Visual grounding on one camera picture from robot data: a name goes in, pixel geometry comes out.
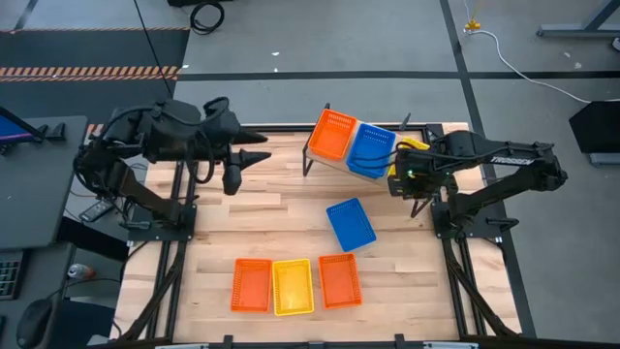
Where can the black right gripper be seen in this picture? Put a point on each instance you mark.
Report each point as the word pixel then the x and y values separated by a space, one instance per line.
pixel 414 177

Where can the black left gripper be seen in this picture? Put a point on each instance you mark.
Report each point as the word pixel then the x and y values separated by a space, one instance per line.
pixel 232 148

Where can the yellow plastic basket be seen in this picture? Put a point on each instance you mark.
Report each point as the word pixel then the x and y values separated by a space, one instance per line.
pixel 293 288
pixel 416 144

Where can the blue plastic basket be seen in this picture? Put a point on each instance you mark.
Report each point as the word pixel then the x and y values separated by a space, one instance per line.
pixel 370 140
pixel 351 225

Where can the orange plastic basket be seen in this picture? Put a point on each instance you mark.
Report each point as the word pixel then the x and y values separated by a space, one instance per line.
pixel 340 281
pixel 251 286
pixel 331 138

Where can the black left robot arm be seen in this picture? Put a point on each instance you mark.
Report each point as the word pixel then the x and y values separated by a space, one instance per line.
pixel 145 131

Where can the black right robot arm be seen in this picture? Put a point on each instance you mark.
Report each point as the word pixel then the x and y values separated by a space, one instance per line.
pixel 508 160

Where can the wooden shelf with black legs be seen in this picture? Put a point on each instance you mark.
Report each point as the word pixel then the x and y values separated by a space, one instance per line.
pixel 329 164

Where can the small black remote device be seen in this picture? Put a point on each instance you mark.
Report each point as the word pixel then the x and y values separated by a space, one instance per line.
pixel 97 210

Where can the black equipment box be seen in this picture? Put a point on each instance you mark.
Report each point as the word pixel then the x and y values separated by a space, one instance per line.
pixel 598 126

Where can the black floor mat striped edge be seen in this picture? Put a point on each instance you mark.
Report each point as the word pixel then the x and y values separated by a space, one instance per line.
pixel 72 48

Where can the drink can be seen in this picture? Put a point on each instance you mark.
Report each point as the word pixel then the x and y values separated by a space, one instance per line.
pixel 80 271

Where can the grey metal table leg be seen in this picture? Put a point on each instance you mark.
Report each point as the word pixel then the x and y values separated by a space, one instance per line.
pixel 571 32

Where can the black desk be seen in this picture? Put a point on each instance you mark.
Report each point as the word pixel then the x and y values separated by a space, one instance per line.
pixel 39 194

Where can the black computer monitor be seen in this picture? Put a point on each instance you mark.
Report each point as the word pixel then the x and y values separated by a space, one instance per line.
pixel 9 131

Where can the black keyboard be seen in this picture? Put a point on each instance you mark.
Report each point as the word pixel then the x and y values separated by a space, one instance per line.
pixel 9 276

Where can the black computer mouse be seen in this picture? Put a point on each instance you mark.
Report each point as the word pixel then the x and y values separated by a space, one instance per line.
pixel 34 322

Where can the black metal table frame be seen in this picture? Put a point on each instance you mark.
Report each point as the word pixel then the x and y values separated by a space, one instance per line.
pixel 286 127

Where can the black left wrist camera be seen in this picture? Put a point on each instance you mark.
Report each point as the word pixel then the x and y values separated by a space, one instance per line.
pixel 232 181

